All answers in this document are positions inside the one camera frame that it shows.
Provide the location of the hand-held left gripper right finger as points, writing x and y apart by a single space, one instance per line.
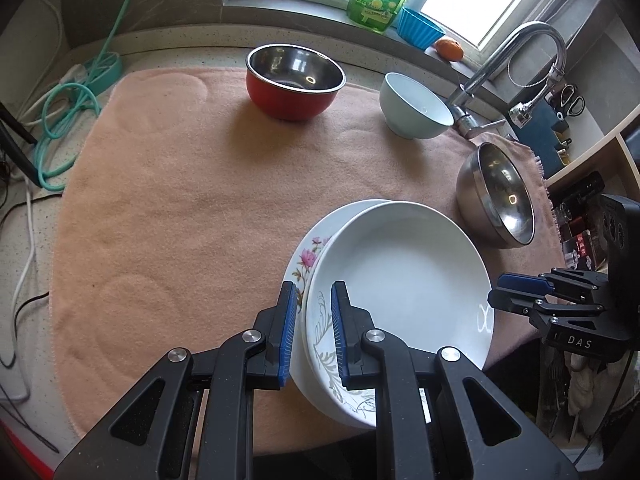
340 330

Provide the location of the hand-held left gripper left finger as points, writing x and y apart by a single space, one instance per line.
286 330

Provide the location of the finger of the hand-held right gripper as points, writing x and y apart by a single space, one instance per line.
520 281
510 300

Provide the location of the white plate pink flower print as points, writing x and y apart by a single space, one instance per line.
307 260

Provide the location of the large stainless steel bowl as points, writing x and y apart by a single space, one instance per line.
505 195

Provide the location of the white plate grey leaf print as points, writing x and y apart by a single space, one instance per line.
410 270

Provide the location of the light blue ceramic bowl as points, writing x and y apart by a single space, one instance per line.
405 120

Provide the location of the red steel bowl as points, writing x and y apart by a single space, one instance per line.
285 100

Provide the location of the person's right hand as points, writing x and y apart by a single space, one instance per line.
585 385

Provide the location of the red black printed box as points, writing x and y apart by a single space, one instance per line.
580 250

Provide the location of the beige wooden shelf unit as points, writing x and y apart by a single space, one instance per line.
590 155

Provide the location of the dark blue knife holder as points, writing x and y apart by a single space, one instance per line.
542 135

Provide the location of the pink towel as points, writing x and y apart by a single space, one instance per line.
175 210

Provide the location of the flexible faucet sprayer extension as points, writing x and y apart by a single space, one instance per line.
520 112

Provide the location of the chrome faucet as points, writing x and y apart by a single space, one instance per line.
480 80

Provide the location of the orange tangerine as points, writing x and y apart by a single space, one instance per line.
448 50

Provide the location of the blue fluted silicone cup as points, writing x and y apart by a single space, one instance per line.
417 30

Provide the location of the red plastic object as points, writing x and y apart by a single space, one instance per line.
20 455

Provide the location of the black tripod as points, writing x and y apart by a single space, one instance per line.
20 160

